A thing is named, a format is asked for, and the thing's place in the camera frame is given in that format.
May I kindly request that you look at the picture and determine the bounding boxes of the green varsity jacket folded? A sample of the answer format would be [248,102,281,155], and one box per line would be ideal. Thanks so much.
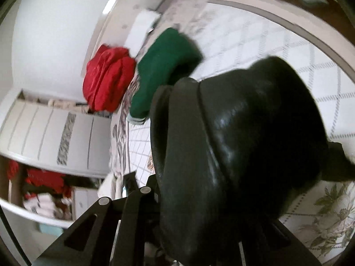
[127,28,202,125]

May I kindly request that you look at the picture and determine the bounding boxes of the white sliding wardrobe door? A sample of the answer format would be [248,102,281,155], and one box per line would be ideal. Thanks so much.
[1,99,111,178]

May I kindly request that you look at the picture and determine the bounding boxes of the floral pink bed cover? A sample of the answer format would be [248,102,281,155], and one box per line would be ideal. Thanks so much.
[110,0,207,187]

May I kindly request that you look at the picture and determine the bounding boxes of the red quilted duvet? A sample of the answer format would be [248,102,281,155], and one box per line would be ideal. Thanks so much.
[83,45,136,113]

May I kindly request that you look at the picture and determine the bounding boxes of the black leather jacket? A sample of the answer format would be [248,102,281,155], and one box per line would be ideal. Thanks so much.
[150,57,354,265]

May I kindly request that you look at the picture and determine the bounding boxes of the beige bed headboard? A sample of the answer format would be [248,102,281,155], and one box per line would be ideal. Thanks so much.
[81,0,164,77]

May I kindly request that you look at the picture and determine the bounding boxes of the white pillow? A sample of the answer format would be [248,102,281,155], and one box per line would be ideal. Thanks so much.
[124,9,161,58]

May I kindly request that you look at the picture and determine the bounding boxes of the white diamond pattern mat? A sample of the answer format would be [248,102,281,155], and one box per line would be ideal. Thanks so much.
[126,0,355,265]

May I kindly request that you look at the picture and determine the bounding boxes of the red hanging clothes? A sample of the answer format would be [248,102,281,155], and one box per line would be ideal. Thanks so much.
[7,160,72,199]

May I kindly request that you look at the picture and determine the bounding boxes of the white drawer unit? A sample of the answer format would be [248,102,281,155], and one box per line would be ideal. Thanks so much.
[72,187,98,220]

